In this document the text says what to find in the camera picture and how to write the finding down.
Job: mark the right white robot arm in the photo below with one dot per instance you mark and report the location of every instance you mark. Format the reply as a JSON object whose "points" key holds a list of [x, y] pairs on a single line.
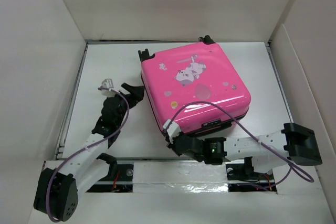
{"points": [[294, 145]]}

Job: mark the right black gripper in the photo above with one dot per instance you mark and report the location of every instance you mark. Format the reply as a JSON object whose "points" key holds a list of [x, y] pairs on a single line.
{"points": [[172, 146]]}

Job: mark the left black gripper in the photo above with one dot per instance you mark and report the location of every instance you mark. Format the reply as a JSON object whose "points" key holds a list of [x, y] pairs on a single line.
{"points": [[136, 94]]}

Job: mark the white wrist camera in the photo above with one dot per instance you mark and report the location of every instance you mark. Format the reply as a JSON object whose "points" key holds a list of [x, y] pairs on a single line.
{"points": [[171, 129], [107, 88]]}

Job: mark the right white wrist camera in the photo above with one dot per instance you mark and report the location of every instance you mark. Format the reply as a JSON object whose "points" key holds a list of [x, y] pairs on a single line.
{"points": [[171, 129]]}

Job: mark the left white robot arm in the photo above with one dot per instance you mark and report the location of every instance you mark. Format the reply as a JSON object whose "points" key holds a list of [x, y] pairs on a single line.
{"points": [[59, 188]]}

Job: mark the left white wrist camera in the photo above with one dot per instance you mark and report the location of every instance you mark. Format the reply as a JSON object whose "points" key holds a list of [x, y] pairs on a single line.
{"points": [[107, 88]]}

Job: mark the pink hard-shell suitcase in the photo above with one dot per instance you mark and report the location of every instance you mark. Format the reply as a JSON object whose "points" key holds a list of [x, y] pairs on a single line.
{"points": [[189, 83]]}

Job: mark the metal base rail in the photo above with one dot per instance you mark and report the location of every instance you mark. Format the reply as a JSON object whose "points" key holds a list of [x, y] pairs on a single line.
{"points": [[173, 176]]}

